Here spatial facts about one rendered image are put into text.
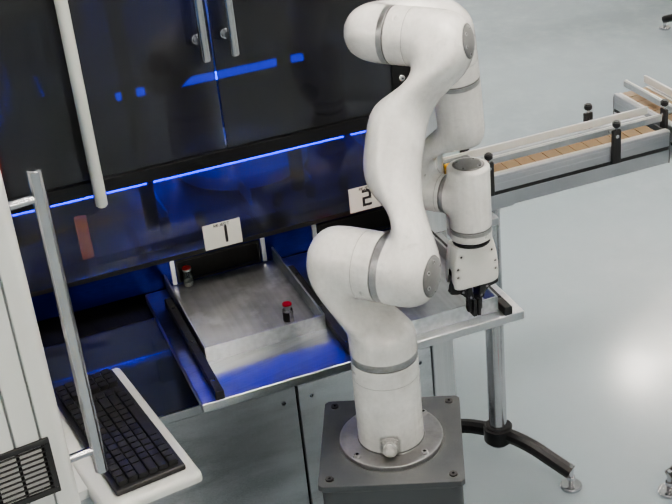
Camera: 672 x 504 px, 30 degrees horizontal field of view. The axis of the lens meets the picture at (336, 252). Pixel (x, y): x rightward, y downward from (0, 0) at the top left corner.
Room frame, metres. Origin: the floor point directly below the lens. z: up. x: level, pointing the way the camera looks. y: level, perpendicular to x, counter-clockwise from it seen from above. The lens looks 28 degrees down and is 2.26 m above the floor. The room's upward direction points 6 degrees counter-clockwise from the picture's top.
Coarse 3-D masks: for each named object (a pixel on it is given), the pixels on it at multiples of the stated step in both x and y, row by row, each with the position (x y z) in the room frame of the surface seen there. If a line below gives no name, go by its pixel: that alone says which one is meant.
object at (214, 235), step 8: (216, 224) 2.43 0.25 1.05; (224, 224) 2.43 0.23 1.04; (232, 224) 2.44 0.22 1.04; (208, 232) 2.42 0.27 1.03; (216, 232) 2.42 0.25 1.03; (224, 232) 2.43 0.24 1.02; (232, 232) 2.44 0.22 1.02; (240, 232) 2.44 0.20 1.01; (208, 240) 2.42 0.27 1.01; (216, 240) 2.42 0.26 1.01; (224, 240) 2.43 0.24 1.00; (232, 240) 2.43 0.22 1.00; (240, 240) 2.44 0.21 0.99; (208, 248) 2.42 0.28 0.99
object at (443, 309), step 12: (444, 252) 2.46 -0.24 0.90; (444, 264) 2.44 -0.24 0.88; (444, 276) 2.38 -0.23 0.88; (444, 288) 2.33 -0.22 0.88; (432, 300) 2.29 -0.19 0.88; (444, 300) 2.28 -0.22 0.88; (456, 300) 2.28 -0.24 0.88; (492, 300) 2.22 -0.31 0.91; (408, 312) 2.25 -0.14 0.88; (420, 312) 2.25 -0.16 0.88; (432, 312) 2.24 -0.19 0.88; (444, 312) 2.18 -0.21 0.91; (456, 312) 2.19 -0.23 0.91; (468, 312) 2.20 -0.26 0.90; (492, 312) 2.22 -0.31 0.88; (420, 324) 2.17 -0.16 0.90; (432, 324) 2.18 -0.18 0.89; (444, 324) 2.18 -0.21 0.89
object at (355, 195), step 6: (366, 186) 2.54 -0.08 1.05; (348, 192) 2.52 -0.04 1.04; (354, 192) 2.53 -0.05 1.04; (360, 192) 2.53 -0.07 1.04; (366, 192) 2.54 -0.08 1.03; (354, 198) 2.53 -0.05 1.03; (360, 198) 2.53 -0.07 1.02; (372, 198) 2.54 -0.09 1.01; (354, 204) 2.53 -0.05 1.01; (360, 204) 2.53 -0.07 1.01; (372, 204) 2.54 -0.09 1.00; (378, 204) 2.54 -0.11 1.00; (354, 210) 2.53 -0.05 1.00; (360, 210) 2.53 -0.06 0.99
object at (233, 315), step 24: (264, 264) 2.53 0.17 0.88; (168, 288) 2.43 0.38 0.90; (192, 288) 2.45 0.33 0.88; (216, 288) 2.44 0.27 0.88; (240, 288) 2.43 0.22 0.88; (264, 288) 2.41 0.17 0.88; (288, 288) 2.40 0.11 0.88; (192, 312) 2.34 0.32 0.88; (216, 312) 2.33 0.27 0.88; (240, 312) 2.32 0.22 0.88; (264, 312) 2.31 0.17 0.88; (312, 312) 2.29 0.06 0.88; (216, 336) 2.23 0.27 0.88; (240, 336) 2.22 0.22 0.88; (264, 336) 2.18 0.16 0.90; (288, 336) 2.20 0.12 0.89
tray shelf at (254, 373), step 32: (160, 320) 2.33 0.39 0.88; (480, 320) 2.19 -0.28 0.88; (512, 320) 2.20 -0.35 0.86; (256, 352) 2.16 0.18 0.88; (288, 352) 2.15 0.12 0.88; (320, 352) 2.14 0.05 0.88; (192, 384) 2.07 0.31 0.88; (224, 384) 2.06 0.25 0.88; (256, 384) 2.05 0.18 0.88; (288, 384) 2.05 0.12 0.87
